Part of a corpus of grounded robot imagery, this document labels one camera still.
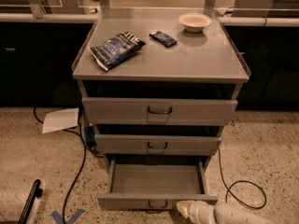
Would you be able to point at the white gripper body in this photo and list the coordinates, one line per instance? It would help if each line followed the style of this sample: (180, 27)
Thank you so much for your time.
(199, 209)

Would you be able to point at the small blue snack packet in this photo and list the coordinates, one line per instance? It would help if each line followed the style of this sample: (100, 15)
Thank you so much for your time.
(163, 38)

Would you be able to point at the black bar at lower left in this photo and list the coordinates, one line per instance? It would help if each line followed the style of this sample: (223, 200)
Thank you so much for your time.
(35, 192)

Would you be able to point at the white paper bowl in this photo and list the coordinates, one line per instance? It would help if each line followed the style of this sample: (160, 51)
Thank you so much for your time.
(194, 22)

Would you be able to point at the grey drawer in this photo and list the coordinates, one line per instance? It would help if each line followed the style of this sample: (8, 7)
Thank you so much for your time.
(154, 182)
(156, 144)
(141, 111)

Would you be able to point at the grey metal drawer cabinet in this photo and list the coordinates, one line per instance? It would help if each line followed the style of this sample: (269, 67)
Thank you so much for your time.
(199, 66)

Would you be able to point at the blue box beside cabinet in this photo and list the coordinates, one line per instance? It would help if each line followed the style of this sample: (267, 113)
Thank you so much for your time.
(89, 136)

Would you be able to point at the large blue chip bag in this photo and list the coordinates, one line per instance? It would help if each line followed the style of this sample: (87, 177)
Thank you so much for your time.
(117, 50)

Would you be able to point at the dark counter cabinets behind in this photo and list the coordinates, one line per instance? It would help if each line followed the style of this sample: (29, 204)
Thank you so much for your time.
(36, 60)

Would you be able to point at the white sheet of paper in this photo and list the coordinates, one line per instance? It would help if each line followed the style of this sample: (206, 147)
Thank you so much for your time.
(60, 120)

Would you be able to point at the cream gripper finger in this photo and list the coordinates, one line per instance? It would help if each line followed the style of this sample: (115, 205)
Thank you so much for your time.
(183, 207)

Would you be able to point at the grey middle drawer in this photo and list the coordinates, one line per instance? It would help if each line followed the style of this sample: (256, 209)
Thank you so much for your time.
(156, 144)

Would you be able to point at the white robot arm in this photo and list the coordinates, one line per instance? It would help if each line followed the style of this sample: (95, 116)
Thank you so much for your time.
(225, 213)

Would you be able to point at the grey bottom drawer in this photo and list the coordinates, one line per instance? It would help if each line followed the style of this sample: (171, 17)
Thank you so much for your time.
(154, 182)

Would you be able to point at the grey top drawer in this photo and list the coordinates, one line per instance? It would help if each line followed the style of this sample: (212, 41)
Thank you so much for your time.
(141, 111)

